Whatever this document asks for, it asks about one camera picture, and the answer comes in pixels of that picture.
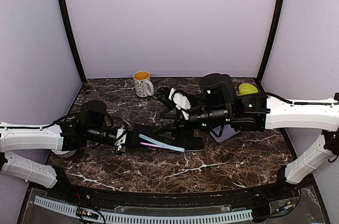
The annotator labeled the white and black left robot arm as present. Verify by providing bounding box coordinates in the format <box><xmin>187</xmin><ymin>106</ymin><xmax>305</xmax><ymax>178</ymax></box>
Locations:
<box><xmin>1</xmin><ymin>100</ymin><xmax>139</xmax><ymax>201</ymax></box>

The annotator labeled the white fluted bowl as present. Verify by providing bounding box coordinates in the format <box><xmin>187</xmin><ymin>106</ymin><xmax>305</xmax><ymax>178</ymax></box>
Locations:
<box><xmin>51</xmin><ymin>150</ymin><xmax>77</xmax><ymax>158</ymax></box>

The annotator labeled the green bowl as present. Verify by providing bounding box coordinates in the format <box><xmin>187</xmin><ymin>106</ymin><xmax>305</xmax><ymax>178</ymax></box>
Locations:
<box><xmin>239</xmin><ymin>83</ymin><xmax>258</xmax><ymax>96</ymax></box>

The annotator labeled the black frame post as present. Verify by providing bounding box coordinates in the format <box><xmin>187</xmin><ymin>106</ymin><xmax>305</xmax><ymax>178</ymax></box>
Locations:
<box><xmin>256</xmin><ymin>0</ymin><xmax>284</xmax><ymax>84</ymax></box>
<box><xmin>58</xmin><ymin>0</ymin><xmax>87</xmax><ymax>84</ymax></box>

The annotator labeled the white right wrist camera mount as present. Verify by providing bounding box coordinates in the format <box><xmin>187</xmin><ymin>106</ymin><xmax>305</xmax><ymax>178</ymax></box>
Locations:
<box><xmin>168</xmin><ymin>88</ymin><xmax>191</xmax><ymax>120</ymax></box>

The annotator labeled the silver phone with dark screen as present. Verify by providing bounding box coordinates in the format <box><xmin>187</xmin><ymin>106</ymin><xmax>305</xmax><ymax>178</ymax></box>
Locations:
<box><xmin>182</xmin><ymin>137</ymin><xmax>205</xmax><ymax>151</ymax></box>

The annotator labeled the black front rail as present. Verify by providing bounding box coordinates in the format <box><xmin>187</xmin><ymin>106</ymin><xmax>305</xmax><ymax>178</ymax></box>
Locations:
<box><xmin>48</xmin><ymin>183</ymin><xmax>301</xmax><ymax>208</ymax></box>

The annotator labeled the white patterned mug yellow inside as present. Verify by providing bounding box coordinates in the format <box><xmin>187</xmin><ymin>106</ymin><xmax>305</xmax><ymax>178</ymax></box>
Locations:
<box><xmin>133</xmin><ymin>71</ymin><xmax>154</xmax><ymax>97</ymax></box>

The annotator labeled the pink phone with dark screen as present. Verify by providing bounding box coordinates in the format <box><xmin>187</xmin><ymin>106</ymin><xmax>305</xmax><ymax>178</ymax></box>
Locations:
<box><xmin>140</xmin><ymin>142</ymin><xmax>162</xmax><ymax>148</ymax></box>

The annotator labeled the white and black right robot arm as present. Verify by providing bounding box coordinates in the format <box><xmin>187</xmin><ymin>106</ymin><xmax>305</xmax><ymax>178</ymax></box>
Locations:
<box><xmin>154</xmin><ymin>73</ymin><xmax>338</xmax><ymax>200</ymax></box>

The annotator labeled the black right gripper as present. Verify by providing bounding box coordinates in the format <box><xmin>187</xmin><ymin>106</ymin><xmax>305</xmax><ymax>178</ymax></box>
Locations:
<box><xmin>153</xmin><ymin>105</ymin><xmax>232</xmax><ymax>145</ymax></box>

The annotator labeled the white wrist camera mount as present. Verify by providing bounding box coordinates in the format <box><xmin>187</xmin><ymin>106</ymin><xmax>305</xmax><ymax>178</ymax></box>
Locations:
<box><xmin>114</xmin><ymin>128</ymin><xmax>127</xmax><ymax>146</ymax></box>
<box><xmin>168</xmin><ymin>88</ymin><xmax>191</xmax><ymax>120</ymax></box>

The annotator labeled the white slotted cable duct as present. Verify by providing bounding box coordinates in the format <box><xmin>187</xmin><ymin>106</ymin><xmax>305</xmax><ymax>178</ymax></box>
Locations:
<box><xmin>34</xmin><ymin>196</ymin><xmax>253</xmax><ymax>224</ymax></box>

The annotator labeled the black frame post left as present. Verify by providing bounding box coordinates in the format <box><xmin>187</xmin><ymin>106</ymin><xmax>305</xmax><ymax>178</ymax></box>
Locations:
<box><xmin>58</xmin><ymin>0</ymin><xmax>87</xmax><ymax>84</ymax></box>

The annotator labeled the black frame post right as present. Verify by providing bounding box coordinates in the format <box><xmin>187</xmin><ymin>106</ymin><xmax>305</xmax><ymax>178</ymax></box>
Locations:
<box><xmin>256</xmin><ymin>0</ymin><xmax>284</xmax><ymax>84</ymax></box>

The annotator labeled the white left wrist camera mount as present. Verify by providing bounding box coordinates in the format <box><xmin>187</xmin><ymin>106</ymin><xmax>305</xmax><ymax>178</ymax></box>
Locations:
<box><xmin>114</xmin><ymin>128</ymin><xmax>127</xmax><ymax>146</ymax></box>

